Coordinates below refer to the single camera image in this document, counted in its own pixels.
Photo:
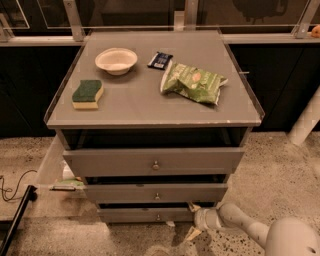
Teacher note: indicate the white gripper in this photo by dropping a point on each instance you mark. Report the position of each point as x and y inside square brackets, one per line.
[201, 219]

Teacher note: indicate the grey bottom drawer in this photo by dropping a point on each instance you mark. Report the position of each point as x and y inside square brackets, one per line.
[145, 215]

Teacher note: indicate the grey drawer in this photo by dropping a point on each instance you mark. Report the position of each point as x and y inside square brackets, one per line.
[156, 193]
[153, 162]
[145, 215]

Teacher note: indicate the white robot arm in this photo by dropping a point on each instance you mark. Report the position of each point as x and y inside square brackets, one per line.
[285, 237]

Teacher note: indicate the grey top drawer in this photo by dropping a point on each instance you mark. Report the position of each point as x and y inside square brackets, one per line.
[153, 162]

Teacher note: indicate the grey middle drawer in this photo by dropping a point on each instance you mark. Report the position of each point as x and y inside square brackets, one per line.
[156, 193]

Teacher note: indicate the grey drawer cabinet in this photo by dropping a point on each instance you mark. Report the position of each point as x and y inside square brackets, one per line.
[133, 114]

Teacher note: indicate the green chip bag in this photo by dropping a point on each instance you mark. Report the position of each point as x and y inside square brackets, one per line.
[193, 83]

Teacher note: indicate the green yellow sponge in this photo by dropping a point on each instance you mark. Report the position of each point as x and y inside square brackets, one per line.
[87, 95]

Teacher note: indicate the dark blue snack packet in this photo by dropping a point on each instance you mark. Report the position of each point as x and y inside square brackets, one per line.
[160, 61]

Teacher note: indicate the black metal bar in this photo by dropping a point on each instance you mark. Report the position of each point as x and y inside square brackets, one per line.
[9, 227]

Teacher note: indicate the white paper bowl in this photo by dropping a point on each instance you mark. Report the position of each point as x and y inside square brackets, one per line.
[116, 61]

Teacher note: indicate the orange fruit on ledge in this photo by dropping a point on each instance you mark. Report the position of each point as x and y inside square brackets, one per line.
[316, 31]

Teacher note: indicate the metal window railing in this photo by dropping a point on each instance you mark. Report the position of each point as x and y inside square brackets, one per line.
[70, 21]

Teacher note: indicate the white post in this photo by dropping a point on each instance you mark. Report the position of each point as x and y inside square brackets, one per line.
[306, 121]

